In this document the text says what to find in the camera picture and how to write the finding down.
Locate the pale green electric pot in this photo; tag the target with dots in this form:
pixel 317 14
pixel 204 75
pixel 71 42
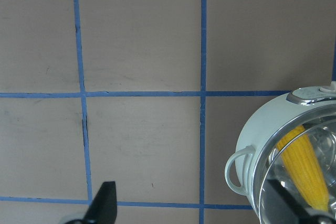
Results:
pixel 257 159

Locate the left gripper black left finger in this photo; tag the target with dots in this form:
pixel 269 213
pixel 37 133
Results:
pixel 103 208

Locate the yellow corn cob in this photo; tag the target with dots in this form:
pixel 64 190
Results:
pixel 302 165

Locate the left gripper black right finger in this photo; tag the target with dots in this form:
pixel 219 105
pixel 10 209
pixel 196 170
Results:
pixel 282 207

